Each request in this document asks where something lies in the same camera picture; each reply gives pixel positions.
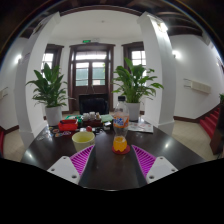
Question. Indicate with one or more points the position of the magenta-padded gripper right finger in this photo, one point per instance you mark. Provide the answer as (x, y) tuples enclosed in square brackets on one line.
[(160, 168)]

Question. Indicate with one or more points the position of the small red round object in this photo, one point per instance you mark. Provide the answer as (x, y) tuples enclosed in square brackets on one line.
[(89, 128)]

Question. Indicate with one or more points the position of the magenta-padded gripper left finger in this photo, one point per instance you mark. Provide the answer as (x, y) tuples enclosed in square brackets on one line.
[(64, 168)]

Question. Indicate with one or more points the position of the large plant in white pot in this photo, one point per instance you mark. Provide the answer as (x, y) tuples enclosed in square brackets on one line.
[(133, 81), (50, 86)]

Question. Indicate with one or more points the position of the white printed magazine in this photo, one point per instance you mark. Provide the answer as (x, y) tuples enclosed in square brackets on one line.
[(141, 126)]

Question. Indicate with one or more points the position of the pale yellow cup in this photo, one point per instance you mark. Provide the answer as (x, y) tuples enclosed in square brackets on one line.
[(83, 141)]

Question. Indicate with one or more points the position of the red carpeted staircase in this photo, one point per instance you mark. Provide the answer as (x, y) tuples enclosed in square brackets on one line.
[(210, 121), (1, 141)]

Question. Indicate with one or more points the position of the dark wooden double door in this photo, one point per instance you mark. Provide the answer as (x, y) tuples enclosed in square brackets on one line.
[(90, 71)]

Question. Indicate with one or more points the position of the dark framed window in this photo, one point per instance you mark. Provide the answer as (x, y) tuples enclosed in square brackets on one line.
[(137, 58), (48, 60)]

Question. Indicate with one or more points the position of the black chair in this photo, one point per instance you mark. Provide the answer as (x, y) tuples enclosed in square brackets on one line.
[(93, 103)]

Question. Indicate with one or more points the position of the small green plant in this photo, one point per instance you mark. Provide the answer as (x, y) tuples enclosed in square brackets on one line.
[(221, 98)]

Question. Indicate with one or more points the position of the red rectangular box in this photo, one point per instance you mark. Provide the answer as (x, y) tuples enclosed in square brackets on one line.
[(68, 125)]

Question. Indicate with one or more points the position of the light green book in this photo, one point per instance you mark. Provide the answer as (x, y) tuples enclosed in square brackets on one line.
[(107, 118)]

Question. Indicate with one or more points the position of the green exit sign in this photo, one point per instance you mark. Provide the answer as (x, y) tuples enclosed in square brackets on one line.
[(86, 41)]

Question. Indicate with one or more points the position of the clear orange soda bottle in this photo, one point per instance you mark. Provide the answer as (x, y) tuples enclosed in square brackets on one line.
[(120, 121)]

